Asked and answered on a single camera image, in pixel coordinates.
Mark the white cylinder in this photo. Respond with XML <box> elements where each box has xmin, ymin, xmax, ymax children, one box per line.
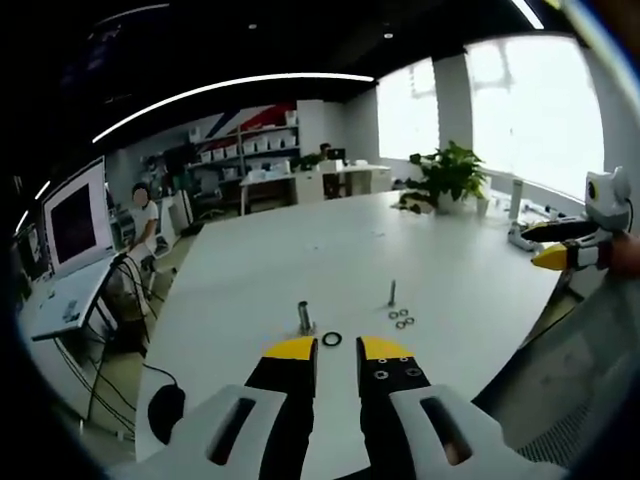
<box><xmin>509</xmin><ymin>179</ymin><xmax>525</xmax><ymax>222</ymax></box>

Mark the black computer mouse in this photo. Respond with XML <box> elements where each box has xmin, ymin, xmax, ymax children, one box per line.
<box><xmin>147</xmin><ymin>383</ymin><xmax>187</xmax><ymax>445</ymax></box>

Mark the person's right hand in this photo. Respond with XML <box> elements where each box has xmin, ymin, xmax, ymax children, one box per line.
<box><xmin>610</xmin><ymin>232</ymin><xmax>640</xmax><ymax>279</ymax></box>

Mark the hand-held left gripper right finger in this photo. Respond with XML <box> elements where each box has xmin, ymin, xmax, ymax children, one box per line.
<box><xmin>355</xmin><ymin>335</ymin><xmax>569</xmax><ymax>480</ymax></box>

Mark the white power strip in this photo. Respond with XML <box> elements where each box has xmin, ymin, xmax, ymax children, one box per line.
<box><xmin>507</xmin><ymin>225</ymin><xmax>546</xmax><ymax>253</ymax></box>

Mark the bundle of black cables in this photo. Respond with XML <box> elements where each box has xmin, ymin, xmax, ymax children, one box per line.
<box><xmin>54</xmin><ymin>252</ymin><xmax>169</xmax><ymax>436</ymax></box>

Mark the computer monitor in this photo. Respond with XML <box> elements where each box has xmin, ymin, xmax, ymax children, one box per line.
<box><xmin>41</xmin><ymin>155</ymin><xmax>116</xmax><ymax>280</ymax></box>

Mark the black mouse cable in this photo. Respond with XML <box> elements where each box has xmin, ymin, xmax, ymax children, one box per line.
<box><xmin>143</xmin><ymin>363</ymin><xmax>179</xmax><ymax>389</ymax></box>

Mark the storage shelf with white bins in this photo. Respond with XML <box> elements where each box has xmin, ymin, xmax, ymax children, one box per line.
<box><xmin>187</xmin><ymin>112</ymin><xmax>302</xmax><ymax>189</ymax></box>

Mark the white side desk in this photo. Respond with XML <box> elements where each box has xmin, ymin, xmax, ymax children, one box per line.
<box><xmin>31</xmin><ymin>258</ymin><xmax>122</xmax><ymax>343</ymax></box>

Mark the white office desk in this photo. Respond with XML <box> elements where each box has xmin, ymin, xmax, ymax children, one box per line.
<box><xmin>238</xmin><ymin>163</ymin><xmax>392</xmax><ymax>216</ymax></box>

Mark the thick threaded stud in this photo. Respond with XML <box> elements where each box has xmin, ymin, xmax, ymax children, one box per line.
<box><xmin>296</xmin><ymin>300</ymin><xmax>319</xmax><ymax>335</ymax></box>

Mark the grey mesh chair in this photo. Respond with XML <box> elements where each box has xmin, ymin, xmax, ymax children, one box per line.
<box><xmin>469</xmin><ymin>279</ymin><xmax>640</xmax><ymax>469</ymax></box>

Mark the green potted plant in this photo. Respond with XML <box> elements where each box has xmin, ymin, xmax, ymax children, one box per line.
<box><xmin>403</xmin><ymin>140</ymin><xmax>491</xmax><ymax>216</ymax></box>

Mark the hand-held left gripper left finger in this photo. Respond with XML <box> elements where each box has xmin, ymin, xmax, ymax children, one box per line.
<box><xmin>110</xmin><ymin>335</ymin><xmax>320</xmax><ymax>480</ymax></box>

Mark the curved ceiling light strip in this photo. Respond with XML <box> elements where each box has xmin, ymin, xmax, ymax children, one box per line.
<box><xmin>91</xmin><ymin>73</ymin><xmax>376</xmax><ymax>145</ymax></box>

